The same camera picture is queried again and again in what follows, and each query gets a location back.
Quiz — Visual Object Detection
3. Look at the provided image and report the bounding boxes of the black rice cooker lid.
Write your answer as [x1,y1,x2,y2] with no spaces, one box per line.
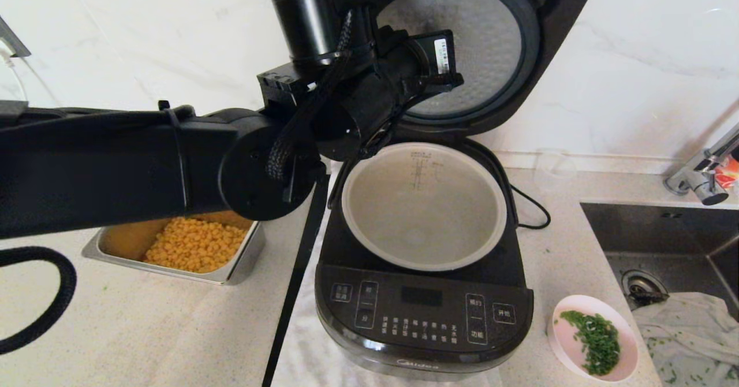
[375,0,598,140]

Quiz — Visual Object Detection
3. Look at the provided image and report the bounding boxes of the pink bowl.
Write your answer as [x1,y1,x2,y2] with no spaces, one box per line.
[547,295,640,383]

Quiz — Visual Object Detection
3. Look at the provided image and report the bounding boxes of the chopped green scallions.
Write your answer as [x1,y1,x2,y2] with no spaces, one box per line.
[559,310,621,376]

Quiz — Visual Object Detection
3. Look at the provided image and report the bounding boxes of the grey inner cooking pot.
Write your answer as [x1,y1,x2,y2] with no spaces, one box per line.
[342,142,507,272]

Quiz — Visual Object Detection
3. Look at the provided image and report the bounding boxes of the clear plastic measuring cup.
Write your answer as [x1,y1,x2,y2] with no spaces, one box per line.
[534,149,578,188]

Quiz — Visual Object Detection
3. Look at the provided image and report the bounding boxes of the stainless steel tray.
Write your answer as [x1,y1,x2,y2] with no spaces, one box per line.
[81,211,266,286]

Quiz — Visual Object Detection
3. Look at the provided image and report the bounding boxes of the yellow corn kernels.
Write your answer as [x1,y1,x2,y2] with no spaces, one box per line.
[144,217,249,274]

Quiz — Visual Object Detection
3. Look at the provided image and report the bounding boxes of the white towel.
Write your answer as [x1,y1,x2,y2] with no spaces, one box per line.
[271,162,503,387]

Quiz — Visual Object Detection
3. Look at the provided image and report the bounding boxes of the metal sink drain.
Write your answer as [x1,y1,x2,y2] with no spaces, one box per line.
[621,270,669,307]

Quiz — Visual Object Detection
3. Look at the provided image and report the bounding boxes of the chrome faucet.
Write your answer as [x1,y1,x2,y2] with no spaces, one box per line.
[663,122,739,206]

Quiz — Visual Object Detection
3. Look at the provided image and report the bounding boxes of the red orange packet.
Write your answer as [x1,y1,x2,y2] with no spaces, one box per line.
[713,156,739,190]

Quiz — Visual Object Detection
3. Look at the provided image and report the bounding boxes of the white cloth with green bits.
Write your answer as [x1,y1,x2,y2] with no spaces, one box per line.
[630,292,739,387]

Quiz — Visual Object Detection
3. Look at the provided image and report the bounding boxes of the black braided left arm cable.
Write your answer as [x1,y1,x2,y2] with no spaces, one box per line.
[0,12,356,356]

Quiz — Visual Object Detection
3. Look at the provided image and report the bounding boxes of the black power cord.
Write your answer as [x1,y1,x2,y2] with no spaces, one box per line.
[511,185,551,230]

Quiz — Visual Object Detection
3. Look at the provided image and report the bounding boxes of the dark wall socket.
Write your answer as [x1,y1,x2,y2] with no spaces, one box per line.
[0,14,32,58]

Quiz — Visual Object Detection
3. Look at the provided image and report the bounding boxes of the white power cable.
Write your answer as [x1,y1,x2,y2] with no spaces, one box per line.
[0,49,29,102]

